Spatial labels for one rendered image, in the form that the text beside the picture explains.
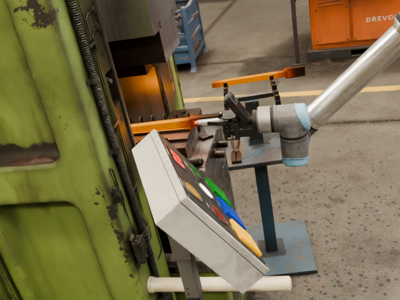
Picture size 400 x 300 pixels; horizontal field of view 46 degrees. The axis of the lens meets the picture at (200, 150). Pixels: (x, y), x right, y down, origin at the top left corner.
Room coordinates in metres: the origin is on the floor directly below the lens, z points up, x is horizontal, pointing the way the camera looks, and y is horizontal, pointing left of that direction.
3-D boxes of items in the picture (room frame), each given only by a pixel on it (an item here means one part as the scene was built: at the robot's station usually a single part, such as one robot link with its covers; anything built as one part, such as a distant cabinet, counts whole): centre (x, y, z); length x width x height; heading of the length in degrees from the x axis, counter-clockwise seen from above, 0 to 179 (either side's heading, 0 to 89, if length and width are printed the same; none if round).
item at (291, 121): (1.39, -0.31, 0.99); 0.12 x 0.09 x 0.10; 75
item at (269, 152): (1.92, -0.27, 0.65); 0.40 x 0.30 x 0.02; 173
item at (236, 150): (2.05, -0.18, 0.66); 0.60 x 0.04 x 0.01; 173
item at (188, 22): (5.63, 0.33, 0.36); 1.20 x 0.80 x 0.72; 74
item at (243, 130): (1.44, -0.15, 0.99); 0.12 x 0.08 x 0.09; 75
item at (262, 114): (1.42, -0.23, 1.00); 0.10 x 0.05 x 0.09; 165
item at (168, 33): (1.51, 0.22, 1.32); 0.42 x 0.20 x 0.10; 75
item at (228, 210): (0.92, -0.04, 1.01); 0.07 x 0.05 x 0.07; 10
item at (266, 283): (1.10, 0.02, 0.62); 0.44 x 0.05 x 0.05; 75
